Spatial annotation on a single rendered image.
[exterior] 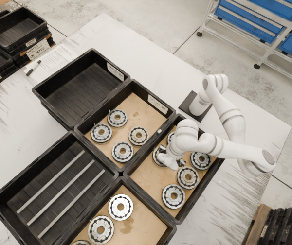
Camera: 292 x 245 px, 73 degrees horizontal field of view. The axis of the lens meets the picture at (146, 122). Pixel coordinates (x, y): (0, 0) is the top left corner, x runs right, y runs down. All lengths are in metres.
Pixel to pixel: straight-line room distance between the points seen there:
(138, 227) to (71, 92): 0.75
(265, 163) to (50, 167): 0.87
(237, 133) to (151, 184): 0.43
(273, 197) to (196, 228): 1.20
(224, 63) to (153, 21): 1.09
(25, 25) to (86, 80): 1.12
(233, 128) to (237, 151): 0.16
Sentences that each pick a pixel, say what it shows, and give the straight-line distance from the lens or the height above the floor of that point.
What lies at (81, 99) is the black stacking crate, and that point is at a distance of 1.12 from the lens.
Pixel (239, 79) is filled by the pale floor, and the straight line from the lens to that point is 2.60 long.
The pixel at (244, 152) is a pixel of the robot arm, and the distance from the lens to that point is 0.75.
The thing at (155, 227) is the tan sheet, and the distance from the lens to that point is 0.93.
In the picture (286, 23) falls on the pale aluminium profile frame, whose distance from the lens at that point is 2.51.
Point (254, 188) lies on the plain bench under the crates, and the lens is 1.26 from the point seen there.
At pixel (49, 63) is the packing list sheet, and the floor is 0.70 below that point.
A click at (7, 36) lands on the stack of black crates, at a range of 2.14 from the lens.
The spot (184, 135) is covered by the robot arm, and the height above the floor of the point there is 1.20.
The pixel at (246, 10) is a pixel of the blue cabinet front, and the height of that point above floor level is 0.52.
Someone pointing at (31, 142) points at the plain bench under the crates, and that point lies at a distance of 1.23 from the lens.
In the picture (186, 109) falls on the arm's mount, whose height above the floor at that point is 0.71.
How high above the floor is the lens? 1.75
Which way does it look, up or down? 64 degrees down
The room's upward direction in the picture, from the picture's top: 11 degrees clockwise
